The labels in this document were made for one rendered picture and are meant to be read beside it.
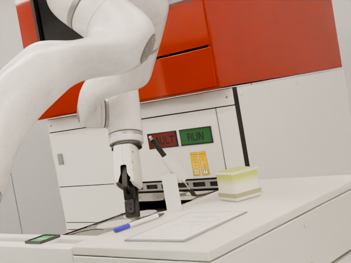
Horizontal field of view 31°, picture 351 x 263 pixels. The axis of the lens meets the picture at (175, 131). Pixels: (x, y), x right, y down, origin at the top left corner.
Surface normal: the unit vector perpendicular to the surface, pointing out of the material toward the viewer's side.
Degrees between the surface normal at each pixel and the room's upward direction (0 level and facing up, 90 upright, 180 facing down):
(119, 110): 73
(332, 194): 90
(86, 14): 91
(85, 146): 90
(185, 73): 90
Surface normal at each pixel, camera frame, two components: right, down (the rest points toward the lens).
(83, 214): -0.64, 0.15
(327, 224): 0.75, -0.10
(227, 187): -0.86, 0.18
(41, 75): 0.47, -0.08
